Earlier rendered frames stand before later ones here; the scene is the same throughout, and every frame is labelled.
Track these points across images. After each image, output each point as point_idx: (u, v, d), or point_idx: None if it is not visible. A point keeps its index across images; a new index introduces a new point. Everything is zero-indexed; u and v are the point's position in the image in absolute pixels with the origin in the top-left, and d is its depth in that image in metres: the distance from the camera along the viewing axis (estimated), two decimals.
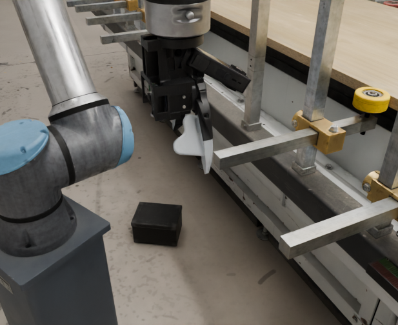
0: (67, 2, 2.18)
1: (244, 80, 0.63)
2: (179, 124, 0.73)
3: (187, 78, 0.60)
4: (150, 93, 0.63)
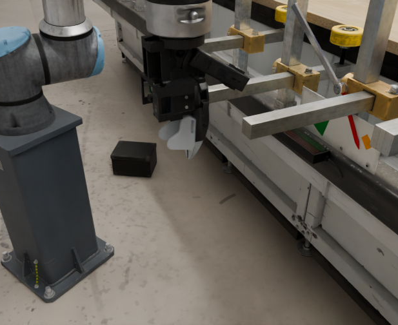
0: None
1: (244, 79, 0.63)
2: None
3: (189, 78, 0.60)
4: (150, 94, 0.63)
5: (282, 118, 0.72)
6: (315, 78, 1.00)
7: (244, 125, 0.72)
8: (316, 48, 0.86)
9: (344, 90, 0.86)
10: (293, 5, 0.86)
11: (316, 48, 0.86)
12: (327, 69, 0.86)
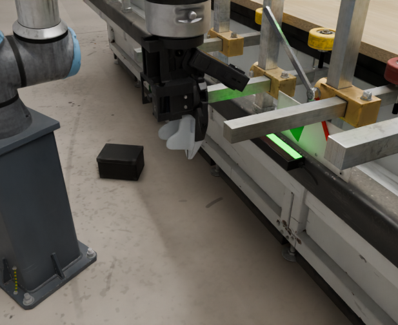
0: None
1: (244, 79, 0.63)
2: None
3: (188, 78, 0.60)
4: (150, 94, 0.63)
5: (264, 122, 0.71)
6: (291, 83, 0.97)
7: (225, 129, 0.71)
8: (288, 53, 0.84)
9: (317, 95, 0.83)
10: (264, 8, 0.83)
11: (288, 53, 0.84)
12: (300, 73, 0.84)
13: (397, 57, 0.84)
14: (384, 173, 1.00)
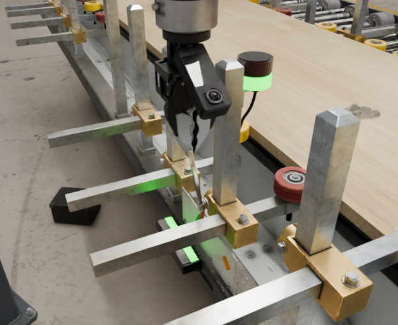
0: (4, 7, 2.40)
1: (199, 105, 0.56)
2: (193, 145, 0.69)
3: (177, 71, 0.62)
4: None
5: (131, 255, 0.70)
6: None
7: (91, 262, 0.70)
8: (194, 180, 0.75)
9: (204, 210, 0.84)
10: (188, 147, 0.67)
11: (194, 180, 0.75)
12: (197, 193, 0.79)
13: (286, 167, 0.84)
14: None
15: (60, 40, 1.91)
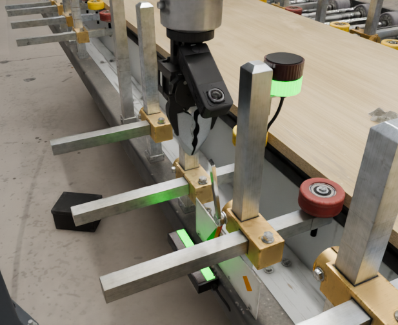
0: (4, 6, 2.33)
1: (200, 104, 0.56)
2: (193, 145, 0.69)
3: (180, 70, 0.62)
4: None
5: (146, 277, 0.63)
6: (209, 189, 0.90)
7: (101, 285, 0.63)
8: (213, 195, 0.68)
9: (222, 225, 0.77)
10: (210, 162, 0.60)
11: (214, 196, 0.68)
12: (215, 208, 0.72)
13: (312, 178, 0.77)
14: (312, 284, 0.92)
15: (62, 40, 1.84)
